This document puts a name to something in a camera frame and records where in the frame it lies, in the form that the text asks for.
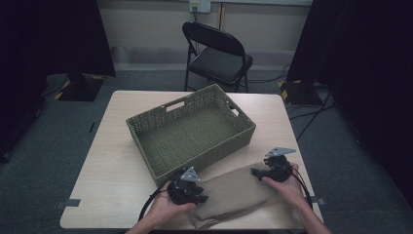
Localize left hand-held gripper black cable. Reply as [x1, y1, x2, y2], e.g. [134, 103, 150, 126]
[137, 169, 183, 222]

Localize white wall socket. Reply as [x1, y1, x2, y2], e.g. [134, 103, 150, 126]
[189, 0, 212, 14]

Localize hand-held gripper black cable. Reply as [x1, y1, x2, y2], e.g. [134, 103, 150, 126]
[137, 169, 183, 222]
[290, 169, 314, 211]

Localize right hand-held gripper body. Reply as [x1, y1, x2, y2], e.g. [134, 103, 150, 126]
[259, 146, 297, 183]

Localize person's left hand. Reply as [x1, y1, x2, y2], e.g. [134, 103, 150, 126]
[145, 179, 198, 230]

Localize beige shorts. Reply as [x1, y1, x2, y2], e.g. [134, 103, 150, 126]
[186, 161, 293, 231]

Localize black curtain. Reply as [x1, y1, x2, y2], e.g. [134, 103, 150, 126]
[286, 0, 413, 209]
[0, 0, 117, 164]

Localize black floor cables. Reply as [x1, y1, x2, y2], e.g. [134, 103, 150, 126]
[246, 63, 336, 141]

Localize person's right hand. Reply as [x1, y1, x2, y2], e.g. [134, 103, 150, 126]
[262, 162, 308, 209]

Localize black stand base yellow tape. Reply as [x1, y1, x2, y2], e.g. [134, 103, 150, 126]
[277, 79, 322, 106]
[53, 72, 106, 102]

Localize black folding chair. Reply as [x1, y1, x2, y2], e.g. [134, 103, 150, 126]
[181, 20, 254, 94]

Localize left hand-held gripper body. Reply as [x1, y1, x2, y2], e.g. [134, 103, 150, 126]
[166, 166, 202, 206]

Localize green woven basket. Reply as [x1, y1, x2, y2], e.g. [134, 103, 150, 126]
[126, 83, 257, 188]

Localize right hand-held gripper black cable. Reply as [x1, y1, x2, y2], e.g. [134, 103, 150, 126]
[290, 169, 314, 211]

